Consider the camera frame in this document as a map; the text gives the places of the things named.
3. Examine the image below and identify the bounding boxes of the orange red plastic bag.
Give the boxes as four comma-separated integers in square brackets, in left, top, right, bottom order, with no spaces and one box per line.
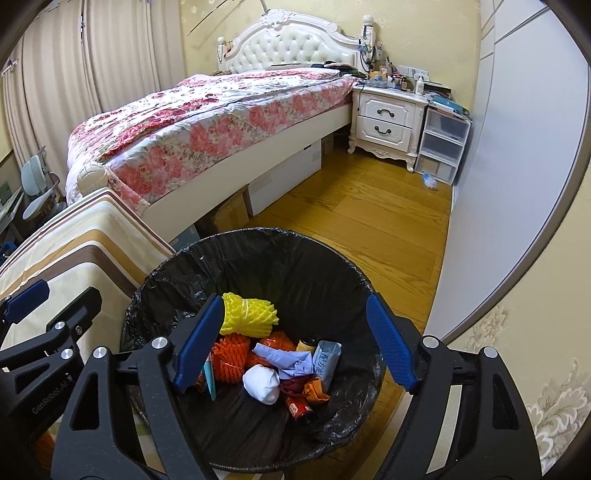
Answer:
[259,331,297,351]

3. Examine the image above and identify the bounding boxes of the black lined trash bin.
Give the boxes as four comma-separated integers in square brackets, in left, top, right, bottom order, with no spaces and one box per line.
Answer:
[120,228,385,473]

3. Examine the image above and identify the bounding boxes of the teal white toothpaste tube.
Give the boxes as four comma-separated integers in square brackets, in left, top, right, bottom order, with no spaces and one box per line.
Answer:
[204,356,216,401]

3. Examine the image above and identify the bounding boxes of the orange foam fruit net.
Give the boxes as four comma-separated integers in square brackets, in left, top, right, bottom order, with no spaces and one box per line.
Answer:
[211,333,250,384]

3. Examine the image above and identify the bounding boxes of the white squeeze tube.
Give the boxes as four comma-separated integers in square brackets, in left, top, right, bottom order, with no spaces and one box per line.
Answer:
[312,340,342,393]

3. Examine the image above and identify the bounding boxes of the white crumpled paper ball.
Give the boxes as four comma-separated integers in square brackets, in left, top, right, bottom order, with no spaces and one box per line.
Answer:
[242,365,280,406]

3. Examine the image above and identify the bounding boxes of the yellow foam fruit net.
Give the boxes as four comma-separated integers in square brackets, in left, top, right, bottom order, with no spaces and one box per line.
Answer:
[219,292,279,338]

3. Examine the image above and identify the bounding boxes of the study desk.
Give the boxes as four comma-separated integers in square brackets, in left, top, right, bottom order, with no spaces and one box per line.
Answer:
[0,187,24,242]

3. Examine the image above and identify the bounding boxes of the crumpled lavender cloth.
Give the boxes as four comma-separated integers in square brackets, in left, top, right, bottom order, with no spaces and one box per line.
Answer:
[252,343,315,380]

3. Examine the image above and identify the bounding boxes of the striped beige bed cover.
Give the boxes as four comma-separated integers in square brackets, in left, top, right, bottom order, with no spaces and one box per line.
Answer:
[1,189,174,360]

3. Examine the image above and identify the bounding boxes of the red snack wrapper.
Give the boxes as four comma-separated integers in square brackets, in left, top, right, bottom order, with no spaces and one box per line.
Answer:
[280,375,331,420]

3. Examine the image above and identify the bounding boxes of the light blue desk chair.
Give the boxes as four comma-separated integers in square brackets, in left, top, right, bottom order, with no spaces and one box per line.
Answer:
[20,148,67,221]

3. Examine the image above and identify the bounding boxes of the white storage box under bed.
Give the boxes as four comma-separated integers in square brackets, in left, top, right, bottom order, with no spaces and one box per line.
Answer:
[246,140,322,216]

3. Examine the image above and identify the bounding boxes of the floral pink bedspread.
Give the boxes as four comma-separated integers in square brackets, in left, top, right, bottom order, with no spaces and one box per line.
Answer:
[65,68,356,213]

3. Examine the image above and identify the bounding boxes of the clear plastic drawer unit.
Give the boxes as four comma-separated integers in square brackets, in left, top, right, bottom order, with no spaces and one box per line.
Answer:
[415,105,472,186]

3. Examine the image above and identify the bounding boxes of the white nightstand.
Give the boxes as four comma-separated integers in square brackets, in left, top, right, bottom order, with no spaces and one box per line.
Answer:
[348,84,428,173]

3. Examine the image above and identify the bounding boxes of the beige curtains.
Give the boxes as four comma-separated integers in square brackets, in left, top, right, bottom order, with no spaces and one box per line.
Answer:
[1,1,185,179]

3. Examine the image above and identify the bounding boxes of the white tufted headboard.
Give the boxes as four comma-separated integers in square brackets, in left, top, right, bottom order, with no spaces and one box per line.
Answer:
[217,9,375,74]

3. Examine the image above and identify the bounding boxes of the white bed frame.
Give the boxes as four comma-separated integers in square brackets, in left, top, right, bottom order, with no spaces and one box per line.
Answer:
[142,103,352,241]

